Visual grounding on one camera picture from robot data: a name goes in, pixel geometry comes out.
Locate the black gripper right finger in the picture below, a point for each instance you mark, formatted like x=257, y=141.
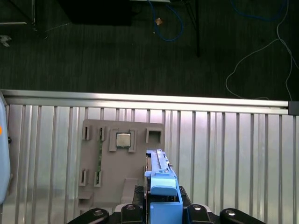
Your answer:
x=196, y=214

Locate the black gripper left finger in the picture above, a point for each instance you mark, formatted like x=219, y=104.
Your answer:
x=139, y=210

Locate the black metal stand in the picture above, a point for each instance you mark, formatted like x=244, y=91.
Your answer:
x=198, y=42

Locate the black cabinet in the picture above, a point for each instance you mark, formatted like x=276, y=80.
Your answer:
x=98, y=11

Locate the silver CPU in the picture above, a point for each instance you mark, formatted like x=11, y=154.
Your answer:
x=124, y=140

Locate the hard disk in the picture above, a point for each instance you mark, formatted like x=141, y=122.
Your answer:
x=163, y=186

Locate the grey parts rack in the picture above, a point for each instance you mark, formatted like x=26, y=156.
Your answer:
x=130, y=168

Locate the green RAM stick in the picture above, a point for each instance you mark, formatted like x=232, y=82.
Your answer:
x=100, y=158

